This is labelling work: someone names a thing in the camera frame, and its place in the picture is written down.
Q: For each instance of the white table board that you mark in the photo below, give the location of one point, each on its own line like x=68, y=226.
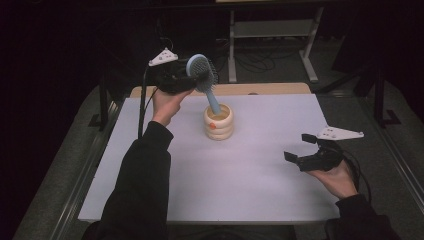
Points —
x=240, y=180

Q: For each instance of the light blue hairbrush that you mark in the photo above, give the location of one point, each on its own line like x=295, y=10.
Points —
x=213, y=101

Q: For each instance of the wooden table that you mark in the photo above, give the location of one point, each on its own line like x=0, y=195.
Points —
x=260, y=89

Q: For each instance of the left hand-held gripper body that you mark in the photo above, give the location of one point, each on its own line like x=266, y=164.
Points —
x=171, y=80

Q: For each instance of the person's right hand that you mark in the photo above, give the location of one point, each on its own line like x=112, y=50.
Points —
x=338, y=181

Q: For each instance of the cream ringed holder cup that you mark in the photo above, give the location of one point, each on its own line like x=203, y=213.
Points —
x=218, y=131

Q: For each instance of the grey metal desk frame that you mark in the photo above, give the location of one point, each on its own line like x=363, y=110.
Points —
x=271, y=29

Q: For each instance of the black metal stand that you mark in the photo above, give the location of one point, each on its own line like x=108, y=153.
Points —
x=380, y=96
x=104, y=100

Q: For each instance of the aluminium frame rail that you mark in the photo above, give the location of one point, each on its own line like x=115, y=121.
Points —
x=65, y=216
x=400, y=173

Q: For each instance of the person's left hand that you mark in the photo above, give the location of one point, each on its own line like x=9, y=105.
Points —
x=166, y=105

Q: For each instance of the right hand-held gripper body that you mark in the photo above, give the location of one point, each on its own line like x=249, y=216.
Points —
x=321, y=160

